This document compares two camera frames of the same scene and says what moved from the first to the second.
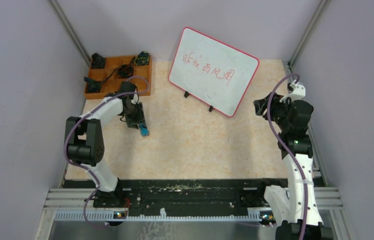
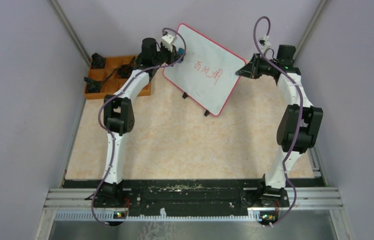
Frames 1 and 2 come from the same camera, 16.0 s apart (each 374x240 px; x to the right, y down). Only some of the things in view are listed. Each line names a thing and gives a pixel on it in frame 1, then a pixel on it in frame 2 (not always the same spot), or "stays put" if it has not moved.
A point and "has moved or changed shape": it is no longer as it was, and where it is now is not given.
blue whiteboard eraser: [144, 131] -> [181, 50]
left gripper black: [140, 117] -> [174, 55]
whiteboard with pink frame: [215, 73] has moved or changed shape
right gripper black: [275, 102] -> [251, 69]
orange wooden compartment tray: [102, 80] stays put
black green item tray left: [93, 86] stays put
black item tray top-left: [98, 62] stays put
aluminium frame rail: [78, 204] stays put
